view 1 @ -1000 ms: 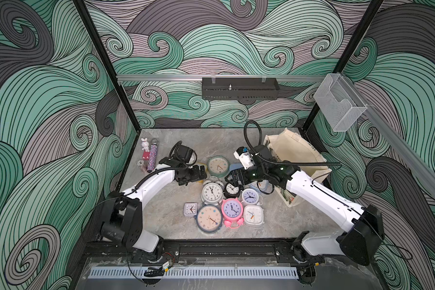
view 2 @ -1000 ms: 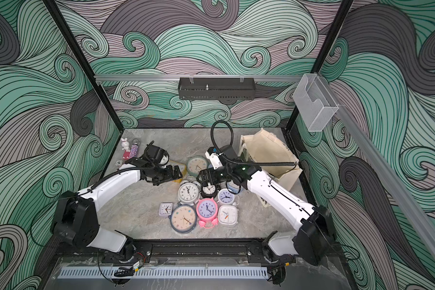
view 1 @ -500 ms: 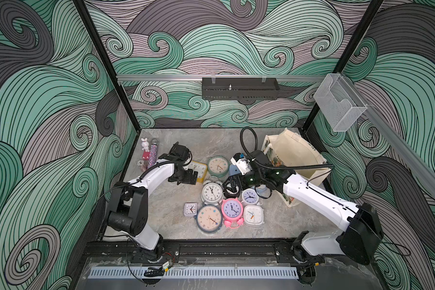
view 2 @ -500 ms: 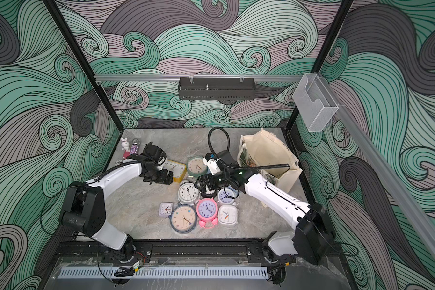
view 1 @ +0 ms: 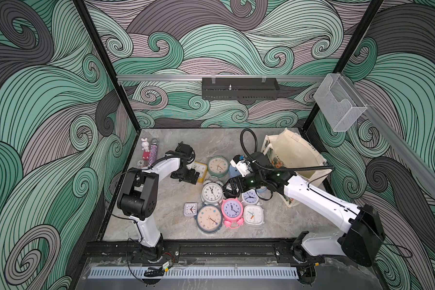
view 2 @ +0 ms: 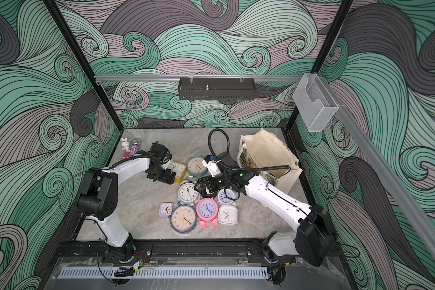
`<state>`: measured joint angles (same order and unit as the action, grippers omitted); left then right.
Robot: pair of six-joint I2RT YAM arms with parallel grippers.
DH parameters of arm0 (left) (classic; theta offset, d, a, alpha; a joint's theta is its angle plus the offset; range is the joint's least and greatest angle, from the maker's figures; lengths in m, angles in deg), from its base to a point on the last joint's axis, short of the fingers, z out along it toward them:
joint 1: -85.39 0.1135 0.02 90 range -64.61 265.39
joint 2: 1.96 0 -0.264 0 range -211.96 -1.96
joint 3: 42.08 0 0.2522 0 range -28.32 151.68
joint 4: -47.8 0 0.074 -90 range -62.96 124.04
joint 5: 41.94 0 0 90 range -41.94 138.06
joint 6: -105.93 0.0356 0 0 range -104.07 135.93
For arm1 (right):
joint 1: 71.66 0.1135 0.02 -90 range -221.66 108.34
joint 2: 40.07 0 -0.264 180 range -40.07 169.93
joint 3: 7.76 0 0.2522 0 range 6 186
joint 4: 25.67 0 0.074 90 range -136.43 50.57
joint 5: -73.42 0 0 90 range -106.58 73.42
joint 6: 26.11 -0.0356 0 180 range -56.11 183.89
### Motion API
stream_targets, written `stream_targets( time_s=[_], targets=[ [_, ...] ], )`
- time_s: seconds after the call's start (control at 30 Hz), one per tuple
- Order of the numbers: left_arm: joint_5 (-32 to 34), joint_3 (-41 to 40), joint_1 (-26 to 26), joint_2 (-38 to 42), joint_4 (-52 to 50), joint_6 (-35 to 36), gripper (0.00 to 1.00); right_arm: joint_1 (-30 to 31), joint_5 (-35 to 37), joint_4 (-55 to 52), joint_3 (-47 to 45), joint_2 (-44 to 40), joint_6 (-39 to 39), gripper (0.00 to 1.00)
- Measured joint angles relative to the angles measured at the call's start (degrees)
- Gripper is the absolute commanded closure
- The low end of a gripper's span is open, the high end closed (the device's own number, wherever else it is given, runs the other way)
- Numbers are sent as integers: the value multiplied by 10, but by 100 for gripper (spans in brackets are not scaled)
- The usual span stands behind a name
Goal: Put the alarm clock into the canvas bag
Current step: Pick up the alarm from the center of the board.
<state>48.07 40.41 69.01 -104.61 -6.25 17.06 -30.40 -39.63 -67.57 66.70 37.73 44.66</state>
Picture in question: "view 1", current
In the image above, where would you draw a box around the light blue square clock back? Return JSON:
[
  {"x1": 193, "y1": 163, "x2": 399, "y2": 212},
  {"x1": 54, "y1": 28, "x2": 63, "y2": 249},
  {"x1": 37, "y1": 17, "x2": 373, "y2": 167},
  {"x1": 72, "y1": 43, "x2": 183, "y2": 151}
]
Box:
[{"x1": 228, "y1": 166, "x2": 240, "y2": 178}]

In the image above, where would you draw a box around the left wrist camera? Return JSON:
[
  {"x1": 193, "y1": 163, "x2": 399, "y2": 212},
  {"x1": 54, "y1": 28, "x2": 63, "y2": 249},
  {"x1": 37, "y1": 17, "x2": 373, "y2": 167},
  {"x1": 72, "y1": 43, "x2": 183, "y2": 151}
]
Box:
[{"x1": 175, "y1": 141, "x2": 196, "y2": 164}]

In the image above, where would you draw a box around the black perforated wall tray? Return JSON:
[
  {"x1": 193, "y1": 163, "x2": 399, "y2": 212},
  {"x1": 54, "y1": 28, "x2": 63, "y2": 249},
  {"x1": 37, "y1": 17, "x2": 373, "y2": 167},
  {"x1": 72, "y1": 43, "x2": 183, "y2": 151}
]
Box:
[{"x1": 202, "y1": 77, "x2": 280, "y2": 103}]

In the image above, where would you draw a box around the pink twin-bell alarm clock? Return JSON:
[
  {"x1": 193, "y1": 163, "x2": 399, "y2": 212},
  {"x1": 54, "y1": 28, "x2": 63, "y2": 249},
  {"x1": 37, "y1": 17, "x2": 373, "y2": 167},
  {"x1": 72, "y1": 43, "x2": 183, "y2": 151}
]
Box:
[{"x1": 221, "y1": 198, "x2": 244, "y2": 229}]

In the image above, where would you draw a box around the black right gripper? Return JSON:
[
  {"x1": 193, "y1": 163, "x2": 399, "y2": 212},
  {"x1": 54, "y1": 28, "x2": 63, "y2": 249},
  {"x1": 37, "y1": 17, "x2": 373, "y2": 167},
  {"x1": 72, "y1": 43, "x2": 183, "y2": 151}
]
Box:
[{"x1": 222, "y1": 172, "x2": 265, "y2": 195}]

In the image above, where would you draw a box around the black twin-bell alarm clock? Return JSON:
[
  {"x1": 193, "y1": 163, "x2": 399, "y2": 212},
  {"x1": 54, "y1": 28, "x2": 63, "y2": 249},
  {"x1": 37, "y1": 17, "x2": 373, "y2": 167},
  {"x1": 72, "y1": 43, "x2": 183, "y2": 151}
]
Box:
[{"x1": 223, "y1": 180, "x2": 240, "y2": 199}]

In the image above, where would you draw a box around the clear acrylic wall holder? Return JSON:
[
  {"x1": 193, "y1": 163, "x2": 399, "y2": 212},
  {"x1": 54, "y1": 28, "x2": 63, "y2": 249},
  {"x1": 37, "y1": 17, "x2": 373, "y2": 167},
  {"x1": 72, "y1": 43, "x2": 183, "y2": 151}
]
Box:
[{"x1": 314, "y1": 73, "x2": 367, "y2": 132}]

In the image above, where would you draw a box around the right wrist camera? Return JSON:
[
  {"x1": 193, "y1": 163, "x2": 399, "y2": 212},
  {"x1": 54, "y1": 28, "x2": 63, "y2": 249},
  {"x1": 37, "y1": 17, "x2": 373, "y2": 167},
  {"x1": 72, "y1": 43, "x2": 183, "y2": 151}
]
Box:
[{"x1": 230, "y1": 155, "x2": 252, "y2": 177}]

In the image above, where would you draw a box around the small white square alarm clock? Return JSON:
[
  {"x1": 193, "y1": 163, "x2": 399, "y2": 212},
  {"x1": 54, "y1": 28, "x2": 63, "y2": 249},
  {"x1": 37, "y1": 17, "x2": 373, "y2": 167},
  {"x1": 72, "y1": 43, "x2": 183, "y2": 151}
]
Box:
[{"x1": 183, "y1": 203, "x2": 198, "y2": 218}]

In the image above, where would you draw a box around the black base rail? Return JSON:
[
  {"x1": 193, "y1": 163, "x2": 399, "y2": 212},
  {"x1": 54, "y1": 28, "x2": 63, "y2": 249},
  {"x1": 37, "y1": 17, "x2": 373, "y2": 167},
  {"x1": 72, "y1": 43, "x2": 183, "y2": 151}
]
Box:
[{"x1": 83, "y1": 239, "x2": 370, "y2": 265}]

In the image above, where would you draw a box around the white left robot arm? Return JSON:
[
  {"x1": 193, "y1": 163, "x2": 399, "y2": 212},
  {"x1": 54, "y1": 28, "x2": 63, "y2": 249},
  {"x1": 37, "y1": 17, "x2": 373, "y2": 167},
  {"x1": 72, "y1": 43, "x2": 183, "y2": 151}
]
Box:
[{"x1": 117, "y1": 155, "x2": 199, "y2": 249}]

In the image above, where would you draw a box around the white rabbit figurine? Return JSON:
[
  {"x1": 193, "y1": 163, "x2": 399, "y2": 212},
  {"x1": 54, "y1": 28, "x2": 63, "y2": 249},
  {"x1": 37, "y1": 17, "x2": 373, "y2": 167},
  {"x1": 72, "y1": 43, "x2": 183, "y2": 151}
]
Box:
[{"x1": 141, "y1": 138, "x2": 151, "y2": 161}]

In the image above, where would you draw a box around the floral canvas tote bag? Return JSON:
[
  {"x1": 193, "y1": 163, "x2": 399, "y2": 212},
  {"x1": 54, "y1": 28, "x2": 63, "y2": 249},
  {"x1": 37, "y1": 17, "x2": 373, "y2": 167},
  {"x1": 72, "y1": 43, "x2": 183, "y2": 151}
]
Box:
[{"x1": 261, "y1": 128, "x2": 332, "y2": 208}]

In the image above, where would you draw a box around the white slotted cable duct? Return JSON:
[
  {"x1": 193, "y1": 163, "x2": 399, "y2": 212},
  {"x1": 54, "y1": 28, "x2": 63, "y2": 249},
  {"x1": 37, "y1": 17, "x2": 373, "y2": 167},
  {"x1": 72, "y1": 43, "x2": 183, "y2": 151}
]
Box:
[{"x1": 88, "y1": 266, "x2": 298, "y2": 280}]

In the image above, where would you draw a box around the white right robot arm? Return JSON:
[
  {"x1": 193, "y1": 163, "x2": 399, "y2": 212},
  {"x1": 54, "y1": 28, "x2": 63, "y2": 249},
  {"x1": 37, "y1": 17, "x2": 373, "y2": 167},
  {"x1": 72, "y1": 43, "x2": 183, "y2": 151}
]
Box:
[{"x1": 224, "y1": 171, "x2": 385, "y2": 267}]

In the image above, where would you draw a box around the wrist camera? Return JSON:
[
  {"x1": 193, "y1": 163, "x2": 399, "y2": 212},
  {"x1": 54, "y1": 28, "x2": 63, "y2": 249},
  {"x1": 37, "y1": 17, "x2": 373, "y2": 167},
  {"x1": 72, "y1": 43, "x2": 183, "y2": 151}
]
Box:
[
  {"x1": 175, "y1": 141, "x2": 196, "y2": 164},
  {"x1": 230, "y1": 155, "x2": 252, "y2": 177}
]

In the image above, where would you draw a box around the purple patterned tube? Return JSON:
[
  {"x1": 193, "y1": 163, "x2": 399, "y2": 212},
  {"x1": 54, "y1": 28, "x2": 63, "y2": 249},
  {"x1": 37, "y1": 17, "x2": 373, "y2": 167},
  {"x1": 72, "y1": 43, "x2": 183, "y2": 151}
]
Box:
[{"x1": 148, "y1": 138, "x2": 159, "y2": 167}]

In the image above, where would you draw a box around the silver twin-bell alarm clock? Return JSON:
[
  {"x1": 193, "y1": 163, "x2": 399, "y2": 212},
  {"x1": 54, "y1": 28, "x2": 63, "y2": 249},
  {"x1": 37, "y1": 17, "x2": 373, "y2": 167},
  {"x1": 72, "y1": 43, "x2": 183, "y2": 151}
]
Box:
[{"x1": 201, "y1": 180, "x2": 224, "y2": 206}]

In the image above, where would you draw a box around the yellow rectangular alarm clock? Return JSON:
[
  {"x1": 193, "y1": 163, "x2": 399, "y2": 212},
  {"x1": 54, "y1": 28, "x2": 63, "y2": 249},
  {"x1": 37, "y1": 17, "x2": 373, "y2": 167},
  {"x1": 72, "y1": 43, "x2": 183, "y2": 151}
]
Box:
[{"x1": 192, "y1": 161, "x2": 208, "y2": 183}]

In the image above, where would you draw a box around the white purple-face alarm clock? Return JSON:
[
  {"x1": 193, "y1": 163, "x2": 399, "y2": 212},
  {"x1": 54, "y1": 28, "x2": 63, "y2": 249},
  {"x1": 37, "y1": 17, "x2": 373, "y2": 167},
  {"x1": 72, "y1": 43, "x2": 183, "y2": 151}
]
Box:
[{"x1": 240, "y1": 189, "x2": 262, "y2": 207}]

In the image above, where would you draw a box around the large round blue-rim clock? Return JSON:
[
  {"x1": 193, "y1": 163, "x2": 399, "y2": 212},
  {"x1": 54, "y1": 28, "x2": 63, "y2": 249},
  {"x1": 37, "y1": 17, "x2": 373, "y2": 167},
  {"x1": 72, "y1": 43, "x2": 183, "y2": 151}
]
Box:
[{"x1": 196, "y1": 205, "x2": 224, "y2": 234}]

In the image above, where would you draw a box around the green round alarm clock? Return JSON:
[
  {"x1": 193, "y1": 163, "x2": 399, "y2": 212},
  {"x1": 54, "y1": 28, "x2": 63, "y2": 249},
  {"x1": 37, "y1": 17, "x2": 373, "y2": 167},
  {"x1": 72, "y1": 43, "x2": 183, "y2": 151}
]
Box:
[{"x1": 208, "y1": 156, "x2": 230, "y2": 178}]

